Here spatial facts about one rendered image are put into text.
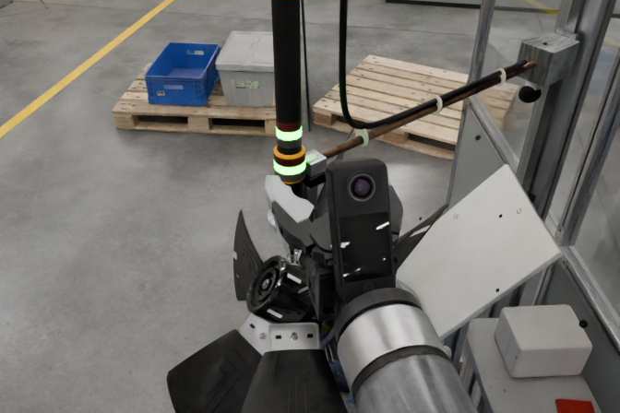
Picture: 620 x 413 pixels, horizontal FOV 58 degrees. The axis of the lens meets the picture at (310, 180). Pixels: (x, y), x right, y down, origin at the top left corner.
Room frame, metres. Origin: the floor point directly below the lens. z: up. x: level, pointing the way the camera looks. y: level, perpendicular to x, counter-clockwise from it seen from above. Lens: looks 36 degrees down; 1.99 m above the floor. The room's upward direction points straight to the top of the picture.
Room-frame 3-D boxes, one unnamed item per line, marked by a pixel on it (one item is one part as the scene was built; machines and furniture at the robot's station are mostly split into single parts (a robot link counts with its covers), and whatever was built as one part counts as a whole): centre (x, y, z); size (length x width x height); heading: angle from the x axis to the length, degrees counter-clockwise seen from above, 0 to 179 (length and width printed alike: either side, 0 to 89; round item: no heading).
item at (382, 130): (0.83, -0.21, 1.54); 0.54 x 0.01 x 0.01; 128
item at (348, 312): (0.34, -0.04, 1.63); 0.12 x 0.08 x 0.09; 13
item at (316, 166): (0.65, 0.02, 1.50); 0.09 x 0.07 x 0.10; 128
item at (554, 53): (1.03, -0.47, 1.54); 0.10 x 0.07 x 0.09; 128
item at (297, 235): (0.39, 0.00, 1.66); 0.09 x 0.05 x 0.02; 38
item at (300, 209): (0.43, 0.03, 1.64); 0.09 x 0.03 x 0.06; 38
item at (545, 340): (0.86, -0.54, 0.92); 0.17 x 0.16 x 0.11; 93
